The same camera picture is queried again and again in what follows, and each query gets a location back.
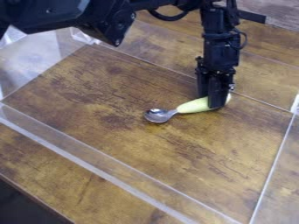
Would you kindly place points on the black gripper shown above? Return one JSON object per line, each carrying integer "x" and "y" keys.
{"x": 220, "y": 51}

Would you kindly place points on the green handled metal spoon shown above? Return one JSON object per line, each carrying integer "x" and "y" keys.
{"x": 158, "y": 115}

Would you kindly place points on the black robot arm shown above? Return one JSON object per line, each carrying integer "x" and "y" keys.
{"x": 105, "y": 19}

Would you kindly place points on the black strip on table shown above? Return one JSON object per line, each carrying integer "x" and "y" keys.
{"x": 252, "y": 16}

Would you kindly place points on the clear acrylic corner bracket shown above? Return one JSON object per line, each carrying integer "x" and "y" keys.
{"x": 81, "y": 37}

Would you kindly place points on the clear acrylic enclosure wall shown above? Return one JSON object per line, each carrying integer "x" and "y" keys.
{"x": 81, "y": 152}

